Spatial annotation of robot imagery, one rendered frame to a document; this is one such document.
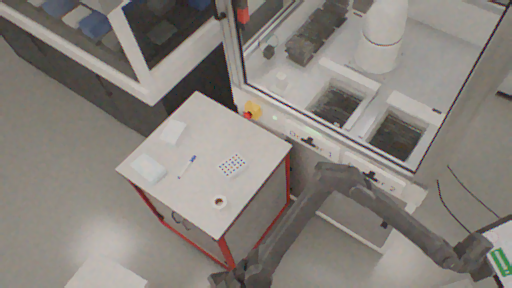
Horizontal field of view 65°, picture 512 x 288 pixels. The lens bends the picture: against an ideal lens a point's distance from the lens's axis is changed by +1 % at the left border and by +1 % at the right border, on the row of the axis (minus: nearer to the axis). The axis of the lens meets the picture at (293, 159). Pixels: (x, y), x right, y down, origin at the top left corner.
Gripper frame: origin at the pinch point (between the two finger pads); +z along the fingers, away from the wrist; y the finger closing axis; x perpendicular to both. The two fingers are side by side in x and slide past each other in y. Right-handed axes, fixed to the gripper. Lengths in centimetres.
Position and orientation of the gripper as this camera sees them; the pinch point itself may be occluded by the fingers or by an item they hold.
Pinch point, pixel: (487, 262)
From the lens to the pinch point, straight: 147.7
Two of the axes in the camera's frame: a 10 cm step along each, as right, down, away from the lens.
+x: -6.2, 5.5, 5.6
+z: 7.4, 1.6, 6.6
